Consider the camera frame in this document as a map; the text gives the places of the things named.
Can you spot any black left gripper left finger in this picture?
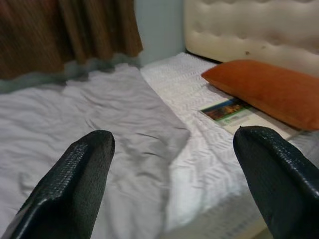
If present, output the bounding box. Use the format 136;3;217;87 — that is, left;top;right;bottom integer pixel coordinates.
0;129;116;239

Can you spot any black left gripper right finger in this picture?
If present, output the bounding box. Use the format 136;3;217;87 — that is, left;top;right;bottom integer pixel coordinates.
233;125;319;239

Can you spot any white quilted mattress cover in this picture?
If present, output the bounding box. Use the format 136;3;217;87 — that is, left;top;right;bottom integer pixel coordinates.
139;51;319;239

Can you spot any pale grey duvet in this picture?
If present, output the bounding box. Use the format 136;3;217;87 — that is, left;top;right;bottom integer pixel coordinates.
0;63;191;239

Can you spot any white picture book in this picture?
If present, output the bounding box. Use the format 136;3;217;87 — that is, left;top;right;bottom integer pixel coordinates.
199;97;294;140

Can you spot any orange pillow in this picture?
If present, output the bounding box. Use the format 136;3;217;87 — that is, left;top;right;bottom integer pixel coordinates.
201;59;319;131

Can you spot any grey green blanket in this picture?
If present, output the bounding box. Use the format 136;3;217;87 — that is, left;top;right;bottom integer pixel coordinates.
0;51;143;95

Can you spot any brown curtain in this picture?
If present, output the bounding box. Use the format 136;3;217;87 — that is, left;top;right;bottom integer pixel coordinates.
0;0;144;80

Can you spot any cream tufted headboard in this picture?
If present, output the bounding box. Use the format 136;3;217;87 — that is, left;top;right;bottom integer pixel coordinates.
183;0;319;83

